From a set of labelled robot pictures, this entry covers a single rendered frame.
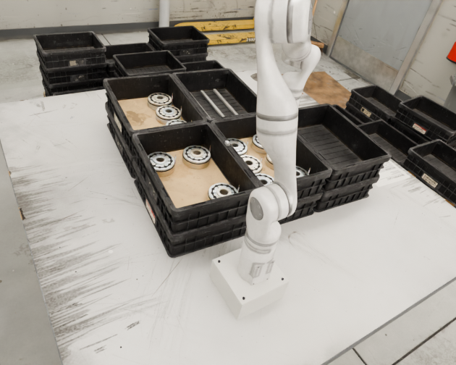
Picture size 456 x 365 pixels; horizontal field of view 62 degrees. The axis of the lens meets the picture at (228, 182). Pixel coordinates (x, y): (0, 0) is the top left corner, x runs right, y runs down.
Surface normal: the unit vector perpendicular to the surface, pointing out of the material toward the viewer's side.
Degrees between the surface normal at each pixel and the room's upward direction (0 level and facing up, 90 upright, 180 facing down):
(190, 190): 0
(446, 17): 90
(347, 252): 0
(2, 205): 0
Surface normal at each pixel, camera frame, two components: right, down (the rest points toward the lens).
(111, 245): 0.15, -0.74
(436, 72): -0.84, 0.25
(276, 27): -0.26, 0.65
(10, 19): 0.51, 0.62
